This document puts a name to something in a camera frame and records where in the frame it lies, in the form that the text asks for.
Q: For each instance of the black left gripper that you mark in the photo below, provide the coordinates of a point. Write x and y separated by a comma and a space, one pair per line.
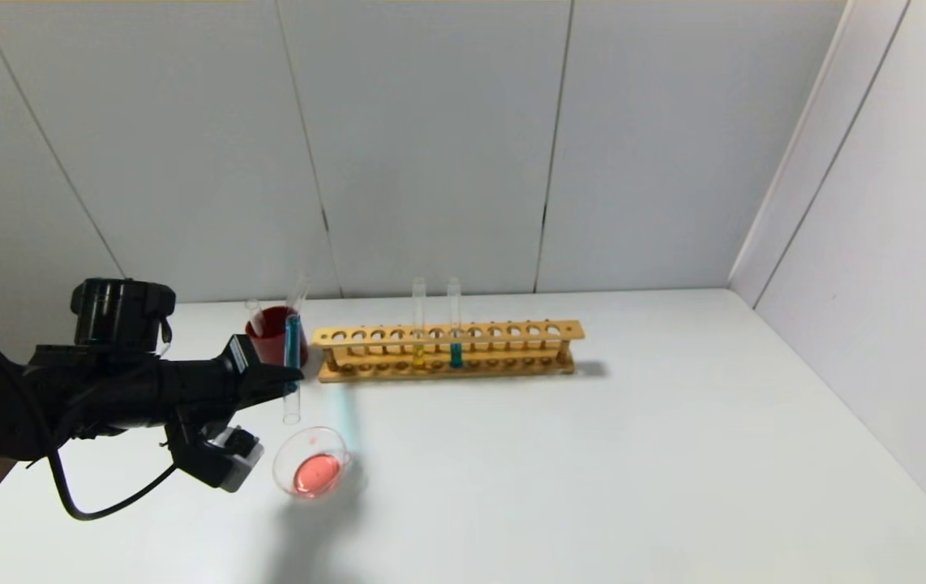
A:
239, 362

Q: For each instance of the test tube with blue pigment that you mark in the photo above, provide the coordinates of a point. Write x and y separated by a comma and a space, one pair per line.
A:
293, 341

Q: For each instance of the test tube with red pigment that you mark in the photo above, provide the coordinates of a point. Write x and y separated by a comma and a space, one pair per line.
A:
255, 312

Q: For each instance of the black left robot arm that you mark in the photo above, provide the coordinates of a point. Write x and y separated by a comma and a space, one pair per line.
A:
106, 389

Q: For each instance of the empty glass test tube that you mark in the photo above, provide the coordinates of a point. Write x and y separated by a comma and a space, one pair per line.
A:
299, 292

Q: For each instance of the test tube with yellow pigment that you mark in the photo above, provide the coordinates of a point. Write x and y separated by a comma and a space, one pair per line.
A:
418, 357

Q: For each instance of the wooden test tube rack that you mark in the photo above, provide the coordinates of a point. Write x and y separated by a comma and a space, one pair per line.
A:
430, 367

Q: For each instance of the test tube with green pigment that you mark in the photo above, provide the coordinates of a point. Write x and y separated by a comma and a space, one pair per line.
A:
456, 355

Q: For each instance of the dark red cup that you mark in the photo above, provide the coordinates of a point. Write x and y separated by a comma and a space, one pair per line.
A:
272, 345

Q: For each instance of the clear glass dish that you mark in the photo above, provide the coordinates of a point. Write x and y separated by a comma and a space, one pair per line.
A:
317, 474

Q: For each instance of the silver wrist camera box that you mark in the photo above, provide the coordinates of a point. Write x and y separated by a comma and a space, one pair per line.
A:
237, 461

